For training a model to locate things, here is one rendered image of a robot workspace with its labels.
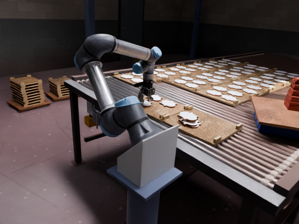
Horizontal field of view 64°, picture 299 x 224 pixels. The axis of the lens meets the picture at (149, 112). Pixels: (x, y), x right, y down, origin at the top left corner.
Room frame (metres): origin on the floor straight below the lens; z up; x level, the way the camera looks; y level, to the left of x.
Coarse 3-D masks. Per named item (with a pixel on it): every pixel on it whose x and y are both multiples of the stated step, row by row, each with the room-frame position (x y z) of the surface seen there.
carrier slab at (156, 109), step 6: (144, 96) 1.90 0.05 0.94; (156, 102) 1.78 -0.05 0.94; (174, 102) 1.81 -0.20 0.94; (144, 108) 1.64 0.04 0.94; (150, 108) 1.64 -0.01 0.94; (156, 108) 1.65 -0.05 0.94; (162, 108) 1.66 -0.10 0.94; (168, 108) 1.67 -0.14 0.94; (174, 108) 1.67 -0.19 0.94; (180, 108) 1.68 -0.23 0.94; (150, 114) 1.54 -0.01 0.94; (156, 114) 1.54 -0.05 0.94; (174, 114) 1.57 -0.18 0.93
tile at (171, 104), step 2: (162, 100) 1.80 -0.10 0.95; (164, 100) 1.80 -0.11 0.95; (166, 100) 1.80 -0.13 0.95; (168, 100) 1.81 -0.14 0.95; (162, 102) 1.76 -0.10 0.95; (164, 102) 1.76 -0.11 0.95; (166, 102) 1.76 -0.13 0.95; (168, 102) 1.77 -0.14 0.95; (170, 102) 1.77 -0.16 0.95; (172, 102) 1.77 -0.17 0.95; (162, 104) 1.73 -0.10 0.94; (164, 104) 1.71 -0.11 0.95; (166, 104) 1.72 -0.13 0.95; (168, 104) 1.72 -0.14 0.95; (170, 104) 1.72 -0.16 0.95; (172, 104) 1.72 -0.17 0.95; (174, 104) 1.73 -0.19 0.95; (176, 104) 1.74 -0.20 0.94; (164, 106) 1.69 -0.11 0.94; (166, 106) 1.70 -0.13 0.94; (168, 106) 1.69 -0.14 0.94; (170, 106) 1.68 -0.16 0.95; (172, 106) 1.69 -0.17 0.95; (174, 106) 1.70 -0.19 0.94
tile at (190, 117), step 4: (180, 112) 1.49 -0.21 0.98; (184, 112) 1.49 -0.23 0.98; (188, 112) 1.50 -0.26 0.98; (180, 116) 1.44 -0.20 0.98; (184, 116) 1.43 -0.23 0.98; (188, 116) 1.43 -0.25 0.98; (192, 116) 1.44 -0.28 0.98; (196, 116) 1.44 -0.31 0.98; (188, 120) 1.39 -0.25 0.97; (192, 120) 1.38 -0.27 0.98
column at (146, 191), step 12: (120, 180) 0.90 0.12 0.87; (156, 180) 0.92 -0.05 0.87; (168, 180) 0.92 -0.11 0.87; (132, 192) 0.92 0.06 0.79; (144, 192) 0.83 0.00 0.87; (156, 192) 0.85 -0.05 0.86; (132, 204) 0.92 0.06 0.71; (144, 204) 0.90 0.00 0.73; (156, 204) 0.93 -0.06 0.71; (132, 216) 0.92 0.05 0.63; (144, 216) 0.90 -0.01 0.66; (156, 216) 0.94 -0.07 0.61
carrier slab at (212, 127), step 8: (192, 112) 1.62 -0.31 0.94; (200, 112) 1.63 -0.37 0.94; (168, 120) 1.45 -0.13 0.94; (176, 120) 1.46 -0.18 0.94; (200, 120) 1.49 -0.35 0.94; (208, 120) 1.49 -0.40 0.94; (216, 120) 1.50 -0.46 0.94; (224, 120) 1.51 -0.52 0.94; (184, 128) 1.35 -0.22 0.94; (192, 128) 1.36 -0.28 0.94; (200, 128) 1.36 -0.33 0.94; (208, 128) 1.37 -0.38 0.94; (216, 128) 1.38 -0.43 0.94; (224, 128) 1.38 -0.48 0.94; (232, 128) 1.39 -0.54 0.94; (240, 128) 1.40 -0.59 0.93; (192, 136) 1.28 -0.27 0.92; (200, 136) 1.26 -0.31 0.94; (208, 136) 1.26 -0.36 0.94; (216, 136) 1.27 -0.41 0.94; (224, 136) 1.28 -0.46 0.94; (216, 144) 1.19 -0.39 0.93
